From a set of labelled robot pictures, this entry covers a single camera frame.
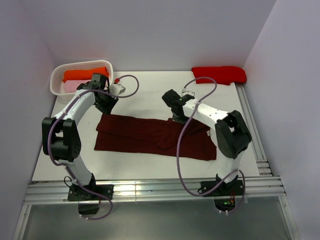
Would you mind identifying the dark red t-shirt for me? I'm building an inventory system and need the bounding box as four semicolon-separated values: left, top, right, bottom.
94;114;217;161

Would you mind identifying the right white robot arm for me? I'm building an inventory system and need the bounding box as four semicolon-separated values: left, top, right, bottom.
161;89;252;195

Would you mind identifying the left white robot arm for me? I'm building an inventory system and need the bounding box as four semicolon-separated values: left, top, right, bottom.
41;73;119;200

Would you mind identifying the orange rolled t-shirt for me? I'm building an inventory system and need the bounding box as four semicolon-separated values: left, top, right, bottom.
62;67;109;83

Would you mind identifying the pink rolled t-shirt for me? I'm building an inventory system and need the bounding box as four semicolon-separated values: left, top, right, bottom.
63;80;88;94

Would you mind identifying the white plastic basket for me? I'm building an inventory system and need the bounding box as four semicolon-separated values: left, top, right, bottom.
49;60;114;100

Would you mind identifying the bright red folded t-shirt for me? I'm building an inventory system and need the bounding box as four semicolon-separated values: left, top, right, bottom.
191;66;247;86

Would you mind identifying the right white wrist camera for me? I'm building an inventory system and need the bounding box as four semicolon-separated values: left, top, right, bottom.
181;88;195;98

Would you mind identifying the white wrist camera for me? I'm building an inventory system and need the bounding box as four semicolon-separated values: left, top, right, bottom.
181;88;195;98
109;83;126;97

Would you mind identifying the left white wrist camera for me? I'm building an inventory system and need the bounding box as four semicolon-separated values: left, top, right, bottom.
109;83;126;97

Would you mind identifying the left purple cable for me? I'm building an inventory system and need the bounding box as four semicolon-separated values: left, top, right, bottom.
47;74;140;221

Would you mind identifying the purple cable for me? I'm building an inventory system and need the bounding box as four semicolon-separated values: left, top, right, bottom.
176;76;247;215
47;74;140;221

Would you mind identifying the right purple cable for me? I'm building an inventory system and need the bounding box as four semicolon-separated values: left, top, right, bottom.
176;76;247;215

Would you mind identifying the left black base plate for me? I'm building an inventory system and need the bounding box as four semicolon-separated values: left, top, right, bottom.
67;184;114;202

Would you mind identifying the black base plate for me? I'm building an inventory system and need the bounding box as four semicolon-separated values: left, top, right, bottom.
67;184;114;202
197;177;245;197

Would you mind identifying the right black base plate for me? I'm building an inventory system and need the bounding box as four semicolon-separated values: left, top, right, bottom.
197;177;245;197

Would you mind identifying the aluminium front rail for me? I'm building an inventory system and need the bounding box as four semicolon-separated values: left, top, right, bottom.
22;176;286;205

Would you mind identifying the aluminium side rail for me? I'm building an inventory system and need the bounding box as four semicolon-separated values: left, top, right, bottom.
235;83;273;177

